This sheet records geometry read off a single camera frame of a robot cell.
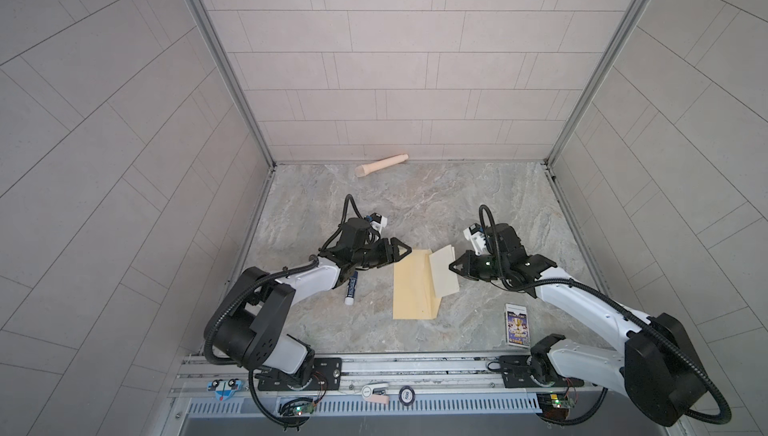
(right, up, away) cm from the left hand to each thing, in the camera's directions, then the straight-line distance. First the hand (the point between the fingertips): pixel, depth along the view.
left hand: (412, 251), depth 83 cm
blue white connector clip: (-44, -28, -16) cm, 54 cm away
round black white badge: (-2, -30, -15) cm, 34 cm away
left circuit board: (-24, -30, -19) cm, 43 cm away
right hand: (+9, -4, -3) cm, 11 cm away
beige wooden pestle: (-17, +24, +27) cm, 40 cm away
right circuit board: (+32, -32, -15) cm, 48 cm away
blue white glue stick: (-18, -14, -1) cm, 22 cm away
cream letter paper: (+9, -7, -2) cm, 12 cm away
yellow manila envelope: (+1, -13, +2) cm, 13 cm away
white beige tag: (-9, -29, -15) cm, 34 cm away
